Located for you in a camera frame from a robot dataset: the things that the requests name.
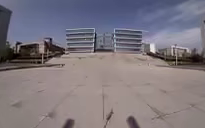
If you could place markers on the white striped twin-block building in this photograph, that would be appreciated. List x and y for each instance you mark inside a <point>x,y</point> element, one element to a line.
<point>105,40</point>

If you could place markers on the grey stone slab plaza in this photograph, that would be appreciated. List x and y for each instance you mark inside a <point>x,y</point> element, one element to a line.
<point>100,90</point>

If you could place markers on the small white building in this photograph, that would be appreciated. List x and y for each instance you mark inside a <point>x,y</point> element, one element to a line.
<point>149,48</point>

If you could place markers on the pale pole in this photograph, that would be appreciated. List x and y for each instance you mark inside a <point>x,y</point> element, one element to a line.
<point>42,53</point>
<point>176,55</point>

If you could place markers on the robot's own part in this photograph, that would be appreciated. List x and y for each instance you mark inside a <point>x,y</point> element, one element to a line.
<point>68,123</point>
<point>132,122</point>

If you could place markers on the low brown brick building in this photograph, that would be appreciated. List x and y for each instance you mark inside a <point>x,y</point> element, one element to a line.
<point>38,47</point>

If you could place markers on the low white building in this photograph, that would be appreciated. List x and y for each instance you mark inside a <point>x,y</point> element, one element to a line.
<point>175,51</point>

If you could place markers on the dark asphalt road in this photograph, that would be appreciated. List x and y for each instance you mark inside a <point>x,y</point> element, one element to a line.
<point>16,65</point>

